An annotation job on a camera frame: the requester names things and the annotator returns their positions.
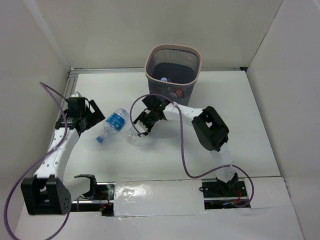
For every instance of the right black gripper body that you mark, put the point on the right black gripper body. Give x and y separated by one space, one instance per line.
151 115

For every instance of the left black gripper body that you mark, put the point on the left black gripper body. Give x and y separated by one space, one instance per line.
94 111

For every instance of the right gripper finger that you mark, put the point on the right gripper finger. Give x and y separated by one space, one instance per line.
148 123
142 118

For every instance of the clear bottle blue label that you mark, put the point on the clear bottle blue label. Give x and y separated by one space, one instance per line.
133 137

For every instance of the red label water bottle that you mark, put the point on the red label water bottle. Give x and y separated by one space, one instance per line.
178 93

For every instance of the clear unlabelled plastic bottle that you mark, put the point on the clear unlabelled plastic bottle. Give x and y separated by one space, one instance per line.
165 79

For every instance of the orange juice bottle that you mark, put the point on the orange juice bottle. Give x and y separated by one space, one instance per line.
161 90

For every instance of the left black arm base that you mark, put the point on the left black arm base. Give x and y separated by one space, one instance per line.
101 201

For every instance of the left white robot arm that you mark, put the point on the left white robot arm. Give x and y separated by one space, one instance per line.
46 192

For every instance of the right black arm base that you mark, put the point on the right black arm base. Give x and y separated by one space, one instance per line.
215 197

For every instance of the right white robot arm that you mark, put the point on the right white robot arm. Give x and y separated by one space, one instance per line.
210 129

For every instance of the grey mesh waste bin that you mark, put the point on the grey mesh waste bin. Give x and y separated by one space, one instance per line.
181 64

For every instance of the blue label bottle blue cap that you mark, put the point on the blue label bottle blue cap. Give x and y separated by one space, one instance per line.
113 125

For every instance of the shiny plastic tape sheet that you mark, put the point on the shiny plastic tape sheet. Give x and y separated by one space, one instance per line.
158 198

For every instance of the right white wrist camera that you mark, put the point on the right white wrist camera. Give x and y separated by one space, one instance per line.
140 127

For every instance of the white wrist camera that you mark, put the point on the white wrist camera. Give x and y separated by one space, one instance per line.
75 95
140 127

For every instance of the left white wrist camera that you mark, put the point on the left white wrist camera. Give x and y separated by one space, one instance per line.
75 95

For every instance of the back aluminium table rail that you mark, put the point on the back aluminium table rail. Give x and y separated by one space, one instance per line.
77 71

